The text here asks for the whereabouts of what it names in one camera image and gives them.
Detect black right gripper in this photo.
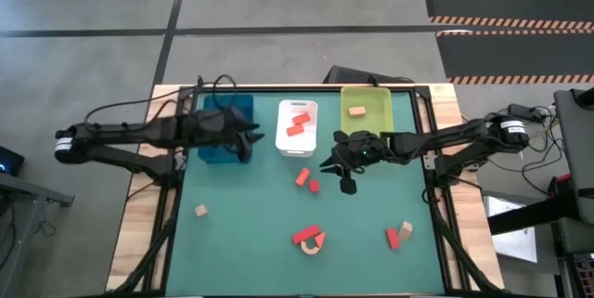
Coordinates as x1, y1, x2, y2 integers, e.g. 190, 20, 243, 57
318, 129, 385, 196

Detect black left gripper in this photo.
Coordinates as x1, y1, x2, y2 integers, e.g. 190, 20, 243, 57
215, 108, 265, 163

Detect orange-red cylinder block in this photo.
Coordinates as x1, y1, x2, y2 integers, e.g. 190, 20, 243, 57
294, 168, 312, 188

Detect long red block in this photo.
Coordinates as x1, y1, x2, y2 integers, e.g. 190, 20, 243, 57
291, 224, 321, 246

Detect blue plastic bin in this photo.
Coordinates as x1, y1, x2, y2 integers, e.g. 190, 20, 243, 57
198, 94, 255, 164

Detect white plastic bin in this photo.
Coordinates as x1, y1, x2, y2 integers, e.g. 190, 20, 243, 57
275, 99, 319, 158

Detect yellow-green plastic bin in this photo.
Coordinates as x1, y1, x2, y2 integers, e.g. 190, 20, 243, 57
340, 85, 395, 139

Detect tan wooden arch block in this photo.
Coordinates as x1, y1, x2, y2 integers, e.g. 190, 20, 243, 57
300, 237, 322, 256

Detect red rectangular block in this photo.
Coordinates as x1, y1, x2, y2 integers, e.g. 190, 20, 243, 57
385, 227, 402, 251

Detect black equipment case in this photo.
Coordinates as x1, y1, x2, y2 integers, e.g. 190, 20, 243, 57
323, 65, 415, 86

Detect green table mat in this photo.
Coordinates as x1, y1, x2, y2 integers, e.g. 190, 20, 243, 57
165, 91, 446, 295

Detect black stand leg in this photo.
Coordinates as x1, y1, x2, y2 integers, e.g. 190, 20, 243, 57
486, 193, 581, 237

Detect white paper sheet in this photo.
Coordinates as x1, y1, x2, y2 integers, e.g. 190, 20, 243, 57
482, 194, 538, 265

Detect black power adapter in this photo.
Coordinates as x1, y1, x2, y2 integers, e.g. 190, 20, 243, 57
508, 102, 543, 117

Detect black hazard-striped floor mat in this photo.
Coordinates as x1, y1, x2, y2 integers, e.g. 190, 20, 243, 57
435, 30, 594, 85
422, 0, 594, 31

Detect grey metal stand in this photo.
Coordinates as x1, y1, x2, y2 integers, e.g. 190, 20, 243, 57
0, 171, 75, 298

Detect black box with blue light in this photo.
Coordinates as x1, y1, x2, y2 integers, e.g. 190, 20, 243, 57
0, 146, 25, 177

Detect grey cabinet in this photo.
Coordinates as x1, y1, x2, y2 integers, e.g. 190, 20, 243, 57
553, 86, 594, 225

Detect black keyboard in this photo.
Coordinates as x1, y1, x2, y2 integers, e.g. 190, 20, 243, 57
573, 252, 594, 285

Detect black aluminium table frame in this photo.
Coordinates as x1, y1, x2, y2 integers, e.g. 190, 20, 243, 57
138, 84, 488, 298

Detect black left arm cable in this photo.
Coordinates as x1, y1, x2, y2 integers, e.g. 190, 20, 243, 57
84, 73, 238, 125

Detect tangled black floor cables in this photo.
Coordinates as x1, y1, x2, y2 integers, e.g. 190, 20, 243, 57
482, 102, 565, 197

